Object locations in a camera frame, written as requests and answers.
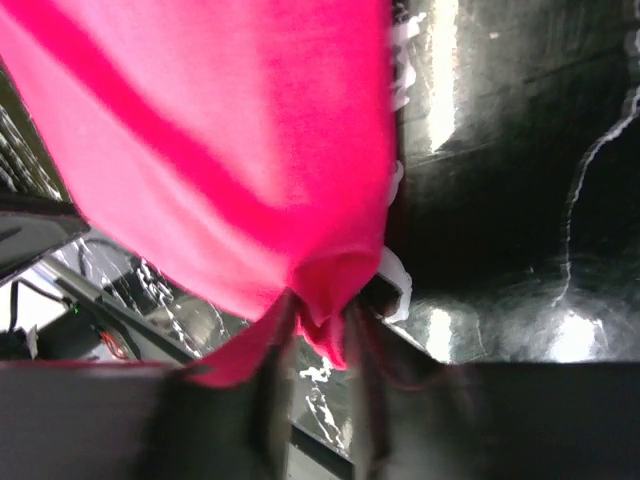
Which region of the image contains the magenta pink t-shirt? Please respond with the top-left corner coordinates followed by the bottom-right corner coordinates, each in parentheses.
top-left (1, 1), bottom-right (396, 386)

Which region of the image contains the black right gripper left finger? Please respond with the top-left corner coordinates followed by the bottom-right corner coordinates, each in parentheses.
top-left (1, 292), bottom-right (299, 479)

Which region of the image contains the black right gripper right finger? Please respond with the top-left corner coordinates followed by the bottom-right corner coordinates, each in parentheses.
top-left (344, 302), bottom-right (639, 479)

